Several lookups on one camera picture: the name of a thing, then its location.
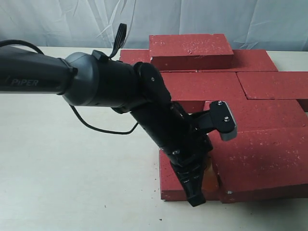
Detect red top stacked brick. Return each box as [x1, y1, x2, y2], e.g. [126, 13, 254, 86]
[149, 34, 234, 71]

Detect red front left brick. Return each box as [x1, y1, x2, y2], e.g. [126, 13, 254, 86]
[159, 150, 219, 202]

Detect grey fabric backdrop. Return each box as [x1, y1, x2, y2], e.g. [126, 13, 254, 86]
[0, 0, 308, 51]

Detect red back right brick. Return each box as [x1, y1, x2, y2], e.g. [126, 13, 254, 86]
[198, 50, 278, 72]

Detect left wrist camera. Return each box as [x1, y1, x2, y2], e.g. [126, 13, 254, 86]
[191, 101, 237, 141]

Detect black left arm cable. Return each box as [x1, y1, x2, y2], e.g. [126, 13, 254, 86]
[0, 23, 139, 135]

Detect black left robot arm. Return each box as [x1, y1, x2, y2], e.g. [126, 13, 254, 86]
[0, 44, 213, 206]

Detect red moved brick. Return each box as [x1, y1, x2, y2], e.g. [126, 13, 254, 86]
[162, 72, 246, 113]
[210, 128, 308, 203]

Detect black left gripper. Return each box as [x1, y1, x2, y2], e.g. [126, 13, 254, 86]
[131, 102, 218, 207]

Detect red lower middle right brick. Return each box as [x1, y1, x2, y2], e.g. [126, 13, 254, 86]
[203, 99, 308, 135]

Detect red back left brick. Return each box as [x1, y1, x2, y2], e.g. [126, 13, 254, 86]
[119, 49, 199, 73]

